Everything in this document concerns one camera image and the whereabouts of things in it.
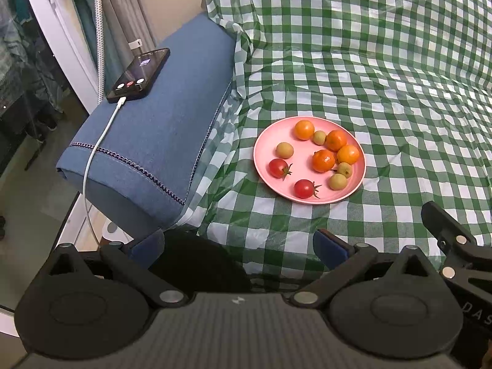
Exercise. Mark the orange on plate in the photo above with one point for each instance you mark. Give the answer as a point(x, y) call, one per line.
point(304, 130)

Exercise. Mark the grey curtain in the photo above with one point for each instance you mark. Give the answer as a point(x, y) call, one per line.
point(124, 21)

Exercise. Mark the pink round plate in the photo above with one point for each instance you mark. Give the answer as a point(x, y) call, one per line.
point(283, 131)

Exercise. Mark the small round orange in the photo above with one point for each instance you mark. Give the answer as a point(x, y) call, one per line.
point(335, 140)

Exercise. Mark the green longan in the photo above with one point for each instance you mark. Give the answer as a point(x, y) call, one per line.
point(345, 169)
point(337, 182)
point(319, 138)

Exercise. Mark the yellow orange kumquat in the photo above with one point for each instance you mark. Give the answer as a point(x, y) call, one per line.
point(348, 154)

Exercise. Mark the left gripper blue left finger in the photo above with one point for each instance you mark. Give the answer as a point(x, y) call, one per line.
point(129, 263)

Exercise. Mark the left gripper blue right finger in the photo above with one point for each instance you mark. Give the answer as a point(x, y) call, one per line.
point(346, 264)

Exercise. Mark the white door frame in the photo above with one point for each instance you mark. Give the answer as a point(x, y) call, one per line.
point(62, 29)

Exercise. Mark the green longan fruit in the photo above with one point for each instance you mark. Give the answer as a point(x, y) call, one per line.
point(284, 150)

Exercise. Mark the red cherry tomato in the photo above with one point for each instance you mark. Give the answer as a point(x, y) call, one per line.
point(279, 168)
point(305, 189)

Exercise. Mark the black smartphone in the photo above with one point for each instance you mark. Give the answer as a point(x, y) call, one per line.
point(138, 78)

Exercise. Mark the red cherry tomato on plate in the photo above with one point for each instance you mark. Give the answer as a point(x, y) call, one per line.
point(305, 189)

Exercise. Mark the green white checkered cloth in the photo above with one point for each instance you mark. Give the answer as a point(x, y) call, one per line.
point(411, 79)

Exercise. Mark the orange with stem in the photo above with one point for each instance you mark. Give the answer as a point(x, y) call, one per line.
point(323, 161)

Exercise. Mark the phone holder stand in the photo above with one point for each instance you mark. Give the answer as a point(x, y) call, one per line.
point(99, 31)

